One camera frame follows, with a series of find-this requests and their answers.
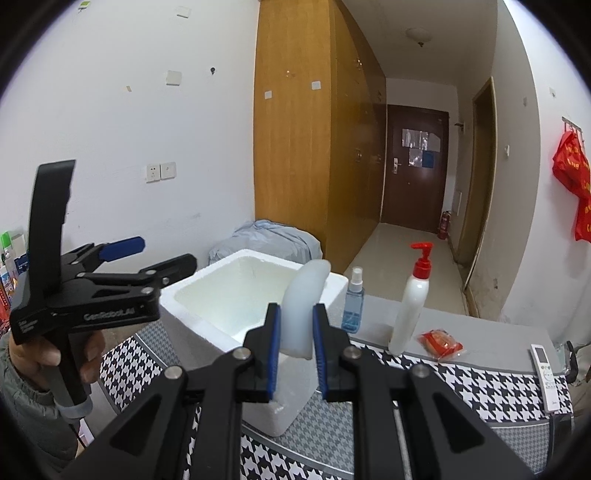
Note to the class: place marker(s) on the ceiling lamp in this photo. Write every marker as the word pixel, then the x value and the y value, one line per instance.
pixel 418 34

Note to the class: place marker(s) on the white remote control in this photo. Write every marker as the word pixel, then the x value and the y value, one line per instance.
pixel 545 374

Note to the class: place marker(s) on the red snack packet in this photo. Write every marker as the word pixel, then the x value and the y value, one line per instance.
pixel 441 345

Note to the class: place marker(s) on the square white wall plate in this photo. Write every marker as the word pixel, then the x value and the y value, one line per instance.
pixel 174 78

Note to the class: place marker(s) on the light blue cloth bundle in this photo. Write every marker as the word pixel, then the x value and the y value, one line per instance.
pixel 277 240

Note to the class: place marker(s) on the blue spray bottle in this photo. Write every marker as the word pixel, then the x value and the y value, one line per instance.
pixel 353 314

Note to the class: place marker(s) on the wooden wardrobe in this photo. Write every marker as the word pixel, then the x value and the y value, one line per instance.
pixel 295 161

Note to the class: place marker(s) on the houndstooth table cloth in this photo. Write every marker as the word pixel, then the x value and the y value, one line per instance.
pixel 485 392

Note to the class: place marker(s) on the tilted white wall plate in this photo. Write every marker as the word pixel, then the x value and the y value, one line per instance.
pixel 183 11

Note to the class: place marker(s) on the metal wall hook rack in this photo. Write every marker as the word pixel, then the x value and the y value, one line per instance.
pixel 570 122

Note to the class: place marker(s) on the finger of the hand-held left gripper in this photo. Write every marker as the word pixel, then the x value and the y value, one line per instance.
pixel 175 265
pixel 122 247

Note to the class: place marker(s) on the white foam box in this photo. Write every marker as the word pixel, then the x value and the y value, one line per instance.
pixel 217 300

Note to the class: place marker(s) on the red fire extinguisher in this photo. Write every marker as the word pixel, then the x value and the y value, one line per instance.
pixel 443 226

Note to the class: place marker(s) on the white wall socket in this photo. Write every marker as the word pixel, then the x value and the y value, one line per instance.
pixel 152 173

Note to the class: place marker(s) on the dark brown door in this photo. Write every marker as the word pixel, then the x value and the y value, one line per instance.
pixel 415 194

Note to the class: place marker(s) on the black phone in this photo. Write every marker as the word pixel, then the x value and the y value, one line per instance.
pixel 563 427

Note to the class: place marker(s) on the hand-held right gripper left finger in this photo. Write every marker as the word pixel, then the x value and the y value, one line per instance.
pixel 273 350

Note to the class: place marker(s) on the white soft foam piece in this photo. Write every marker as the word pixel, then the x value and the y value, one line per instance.
pixel 300 314

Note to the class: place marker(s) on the row of toiletry bottles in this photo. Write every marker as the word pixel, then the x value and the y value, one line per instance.
pixel 11 263

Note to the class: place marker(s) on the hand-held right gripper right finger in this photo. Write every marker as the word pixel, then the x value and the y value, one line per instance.
pixel 321 355

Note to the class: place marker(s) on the red plastic bags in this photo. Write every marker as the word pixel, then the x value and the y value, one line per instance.
pixel 572 166

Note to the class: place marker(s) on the wooden side door frame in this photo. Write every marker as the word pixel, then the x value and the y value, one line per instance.
pixel 482 184

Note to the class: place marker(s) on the person's left forearm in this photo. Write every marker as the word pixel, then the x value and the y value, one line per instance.
pixel 32 415

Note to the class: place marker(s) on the person's left hand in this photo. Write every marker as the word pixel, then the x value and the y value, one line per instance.
pixel 90 355

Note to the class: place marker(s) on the white lotion bottle red pump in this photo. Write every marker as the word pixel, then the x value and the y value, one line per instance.
pixel 408 314

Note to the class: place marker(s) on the paper notices on door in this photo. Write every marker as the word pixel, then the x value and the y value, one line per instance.
pixel 420 147

